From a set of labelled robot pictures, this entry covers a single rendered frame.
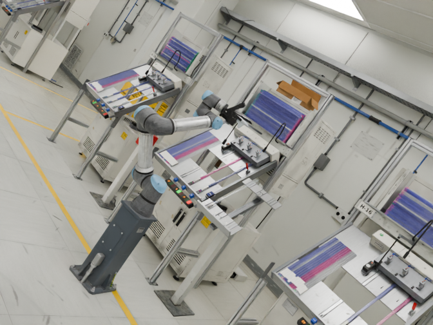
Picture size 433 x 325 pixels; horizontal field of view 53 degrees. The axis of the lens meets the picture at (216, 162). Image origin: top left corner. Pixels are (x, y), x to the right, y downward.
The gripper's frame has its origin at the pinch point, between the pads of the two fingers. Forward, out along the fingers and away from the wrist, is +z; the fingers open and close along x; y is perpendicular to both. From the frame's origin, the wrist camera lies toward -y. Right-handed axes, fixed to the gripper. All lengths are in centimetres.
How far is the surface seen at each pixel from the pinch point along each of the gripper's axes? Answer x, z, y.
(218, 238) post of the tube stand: -12, 29, 80
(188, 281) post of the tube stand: -5, 30, 117
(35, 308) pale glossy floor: 94, -27, 124
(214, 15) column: -365, -158, -29
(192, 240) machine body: -46, 15, 110
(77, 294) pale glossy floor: 61, -19, 129
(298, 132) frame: -70, 29, -5
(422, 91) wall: -212, 107, -94
